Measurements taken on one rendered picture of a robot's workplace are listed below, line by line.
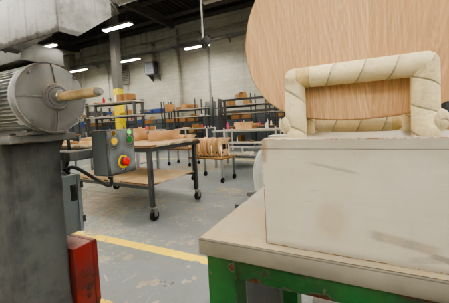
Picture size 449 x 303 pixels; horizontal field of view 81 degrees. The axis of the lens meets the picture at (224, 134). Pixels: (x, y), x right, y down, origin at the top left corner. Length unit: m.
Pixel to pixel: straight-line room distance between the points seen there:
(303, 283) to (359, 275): 0.09
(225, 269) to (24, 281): 0.96
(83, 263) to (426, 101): 1.36
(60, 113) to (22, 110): 0.12
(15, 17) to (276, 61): 0.79
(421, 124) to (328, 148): 0.12
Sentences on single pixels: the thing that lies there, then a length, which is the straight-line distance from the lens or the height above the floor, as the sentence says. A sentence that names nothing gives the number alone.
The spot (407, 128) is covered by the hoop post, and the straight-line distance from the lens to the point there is 0.51.
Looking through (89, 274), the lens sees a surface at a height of 0.47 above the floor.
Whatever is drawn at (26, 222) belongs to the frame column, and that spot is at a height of 0.79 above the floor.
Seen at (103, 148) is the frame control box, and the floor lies 1.04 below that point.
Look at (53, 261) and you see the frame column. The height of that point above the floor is 0.60.
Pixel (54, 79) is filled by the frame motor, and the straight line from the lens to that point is 1.14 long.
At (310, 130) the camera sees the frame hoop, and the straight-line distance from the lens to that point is 0.51.
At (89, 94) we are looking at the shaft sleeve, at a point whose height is 1.24.
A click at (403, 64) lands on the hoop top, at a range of 0.42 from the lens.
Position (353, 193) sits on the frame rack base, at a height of 1.02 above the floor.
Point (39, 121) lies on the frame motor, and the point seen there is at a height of 1.17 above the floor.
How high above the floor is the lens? 1.14
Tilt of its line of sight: 3 degrees down
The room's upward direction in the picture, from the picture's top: 3 degrees counter-clockwise
